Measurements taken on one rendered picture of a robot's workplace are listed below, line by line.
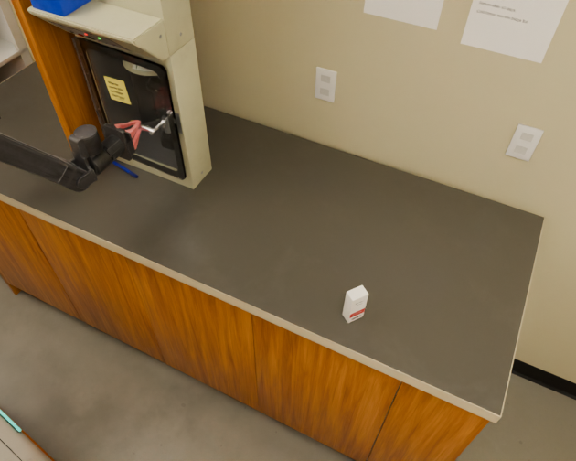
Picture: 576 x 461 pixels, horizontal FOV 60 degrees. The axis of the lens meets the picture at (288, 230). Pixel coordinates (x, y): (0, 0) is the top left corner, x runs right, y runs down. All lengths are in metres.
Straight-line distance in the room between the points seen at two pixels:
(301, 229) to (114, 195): 0.61
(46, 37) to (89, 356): 1.43
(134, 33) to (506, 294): 1.16
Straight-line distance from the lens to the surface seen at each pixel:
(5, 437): 2.13
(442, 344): 1.37
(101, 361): 2.46
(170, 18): 1.35
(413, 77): 1.59
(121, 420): 2.32
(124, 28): 1.30
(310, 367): 1.56
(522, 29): 1.47
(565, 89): 1.54
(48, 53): 1.60
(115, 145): 1.43
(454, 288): 1.47
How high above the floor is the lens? 2.09
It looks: 49 degrees down
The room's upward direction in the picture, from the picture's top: 1 degrees clockwise
